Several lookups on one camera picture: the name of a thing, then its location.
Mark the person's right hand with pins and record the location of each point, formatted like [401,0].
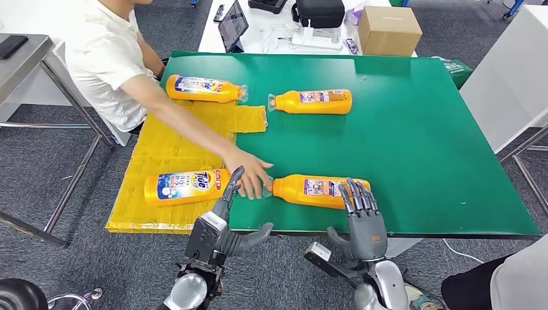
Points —
[248,171]

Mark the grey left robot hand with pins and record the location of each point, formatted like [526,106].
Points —
[233,244]

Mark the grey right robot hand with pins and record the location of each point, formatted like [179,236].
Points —
[368,235]

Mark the orange detergent bottle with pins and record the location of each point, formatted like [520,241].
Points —
[201,96]
[299,107]
[184,199]
[295,197]

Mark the black phone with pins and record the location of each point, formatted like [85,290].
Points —
[13,46]
[219,13]

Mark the person's right forearm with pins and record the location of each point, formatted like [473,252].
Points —
[192,128]

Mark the white table leg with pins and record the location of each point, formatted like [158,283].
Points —
[406,246]

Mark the yellow taped cardboard sheet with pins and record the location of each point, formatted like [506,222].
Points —
[171,149]

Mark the white and green sneaker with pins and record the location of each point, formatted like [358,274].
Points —
[424,299]

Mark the green table mat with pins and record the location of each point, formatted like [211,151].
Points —
[406,149]

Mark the white power strip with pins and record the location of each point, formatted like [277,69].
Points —
[313,40]

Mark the chrome stool base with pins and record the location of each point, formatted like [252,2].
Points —
[95,294]

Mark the black tablet on stand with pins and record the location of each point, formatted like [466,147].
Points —
[234,23]

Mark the white desk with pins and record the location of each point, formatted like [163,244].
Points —
[257,17]

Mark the person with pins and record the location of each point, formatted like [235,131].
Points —
[102,55]
[518,282]

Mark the flat black case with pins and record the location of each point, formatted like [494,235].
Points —
[268,4]

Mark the black zip bag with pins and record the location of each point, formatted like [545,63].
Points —
[317,13]

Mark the purple plastic packet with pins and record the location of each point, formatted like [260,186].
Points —
[354,17]

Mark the green shopping bag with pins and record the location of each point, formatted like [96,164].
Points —
[457,70]

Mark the brown cardboard box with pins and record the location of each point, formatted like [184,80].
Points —
[388,32]

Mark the white table with metal legs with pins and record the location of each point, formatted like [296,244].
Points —
[505,77]

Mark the black round stool seat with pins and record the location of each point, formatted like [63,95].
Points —
[17,297]

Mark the grey metal table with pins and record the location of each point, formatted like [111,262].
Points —
[13,72]

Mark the blue chair base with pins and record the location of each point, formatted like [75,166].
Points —
[513,6]

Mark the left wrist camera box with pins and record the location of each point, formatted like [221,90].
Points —
[205,235]

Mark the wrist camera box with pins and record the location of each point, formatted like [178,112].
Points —
[205,235]
[319,252]

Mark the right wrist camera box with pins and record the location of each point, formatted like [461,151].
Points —
[319,252]

